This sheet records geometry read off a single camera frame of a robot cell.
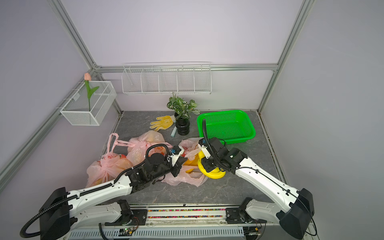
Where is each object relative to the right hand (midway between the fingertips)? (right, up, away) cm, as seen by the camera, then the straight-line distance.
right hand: (205, 160), depth 76 cm
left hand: (-10, +1, -1) cm, 10 cm away
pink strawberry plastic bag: (-8, +5, -1) cm, 9 cm away
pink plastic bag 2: (-35, +7, +8) cm, 36 cm away
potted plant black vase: (-13, +24, +11) cm, 30 cm away
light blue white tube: (-21, +14, +29) cm, 38 cm away
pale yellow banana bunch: (+5, -6, -3) cm, 8 cm away
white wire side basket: (-65, +25, -3) cm, 69 cm away
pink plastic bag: (-49, -2, +3) cm, 49 cm away
